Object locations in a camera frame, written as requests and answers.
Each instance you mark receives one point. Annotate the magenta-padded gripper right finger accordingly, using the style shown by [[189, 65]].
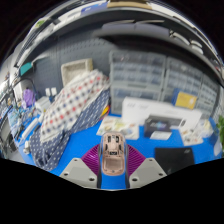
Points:
[[148, 171]]

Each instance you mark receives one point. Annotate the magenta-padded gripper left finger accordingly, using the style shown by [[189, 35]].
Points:
[[76, 171]]

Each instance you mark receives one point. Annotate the pink computer mouse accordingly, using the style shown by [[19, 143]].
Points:
[[113, 156]]

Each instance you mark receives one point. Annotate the black mouse pad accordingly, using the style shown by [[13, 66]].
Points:
[[175, 160]]

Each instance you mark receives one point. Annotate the navy polka dot cloth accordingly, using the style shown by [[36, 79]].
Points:
[[50, 150]]

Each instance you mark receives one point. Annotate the dark box with white label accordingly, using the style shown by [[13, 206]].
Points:
[[155, 126]]

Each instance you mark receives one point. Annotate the colourful sticker sheet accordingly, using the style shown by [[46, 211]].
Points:
[[191, 137], [116, 128]]

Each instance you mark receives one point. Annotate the white keyboard box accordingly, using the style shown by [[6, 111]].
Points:
[[136, 108]]

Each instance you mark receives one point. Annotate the red blue checkered cloth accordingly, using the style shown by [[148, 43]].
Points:
[[71, 103]]

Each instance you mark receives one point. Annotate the white blue tissue box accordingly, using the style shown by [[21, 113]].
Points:
[[205, 126]]

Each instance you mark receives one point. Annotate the yellow card with blue edge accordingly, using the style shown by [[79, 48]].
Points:
[[186, 100]]

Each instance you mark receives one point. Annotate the green leafy plant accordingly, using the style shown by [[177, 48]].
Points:
[[220, 128]]

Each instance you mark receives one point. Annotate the purple bag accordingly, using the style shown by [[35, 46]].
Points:
[[28, 97]]

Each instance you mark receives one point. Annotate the white woven basket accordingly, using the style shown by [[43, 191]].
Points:
[[75, 68]]

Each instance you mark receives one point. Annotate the teal box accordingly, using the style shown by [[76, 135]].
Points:
[[26, 69]]

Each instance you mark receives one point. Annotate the grey wall shelf unit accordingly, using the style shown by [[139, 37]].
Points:
[[133, 33]]

